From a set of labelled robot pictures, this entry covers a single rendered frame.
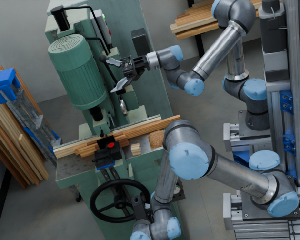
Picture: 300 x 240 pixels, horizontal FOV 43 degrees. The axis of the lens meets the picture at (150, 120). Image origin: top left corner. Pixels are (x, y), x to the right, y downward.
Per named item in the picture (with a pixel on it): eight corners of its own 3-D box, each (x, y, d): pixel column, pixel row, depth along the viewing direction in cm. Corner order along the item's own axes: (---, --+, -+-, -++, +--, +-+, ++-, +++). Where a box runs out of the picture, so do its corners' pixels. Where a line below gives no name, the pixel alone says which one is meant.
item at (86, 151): (81, 157, 201) (78, 151, 199) (81, 155, 203) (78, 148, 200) (127, 143, 200) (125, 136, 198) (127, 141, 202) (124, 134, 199)
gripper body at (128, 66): (117, 58, 166) (144, 50, 165) (121, 66, 174) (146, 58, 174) (122, 74, 164) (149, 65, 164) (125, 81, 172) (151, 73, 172)
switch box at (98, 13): (100, 46, 201) (90, 18, 192) (100, 39, 209) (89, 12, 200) (112, 43, 201) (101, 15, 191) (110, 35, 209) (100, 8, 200)
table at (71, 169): (58, 203, 188) (53, 195, 185) (61, 162, 213) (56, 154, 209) (176, 167, 186) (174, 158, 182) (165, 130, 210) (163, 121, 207)
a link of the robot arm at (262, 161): (275, 165, 160) (273, 142, 152) (288, 189, 149) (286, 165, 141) (247, 173, 161) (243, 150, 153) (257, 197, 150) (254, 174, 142)
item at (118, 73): (112, 83, 203) (103, 58, 194) (111, 75, 210) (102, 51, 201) (127, 78, 203) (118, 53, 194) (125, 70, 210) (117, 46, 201)
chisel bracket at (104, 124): (98, 139, 195) (92, 126, 191) (97, 123, 207) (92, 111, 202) (112, 135, 195) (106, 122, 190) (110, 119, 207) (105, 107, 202)
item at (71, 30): (62, 47, 180) (47, 14, 170) (63, 40, 187) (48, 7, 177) (78, 42, 180) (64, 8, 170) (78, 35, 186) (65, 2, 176)
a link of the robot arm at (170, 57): (185, 65, 168) (181, 48, 163) (161, 72, 169) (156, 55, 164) (181, 57, 175) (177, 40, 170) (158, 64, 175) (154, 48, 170)
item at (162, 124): (75, 155, 204) (73, 149, 202) (76, 152, 206) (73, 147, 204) (181, 122, 202) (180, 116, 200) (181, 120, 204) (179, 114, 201)
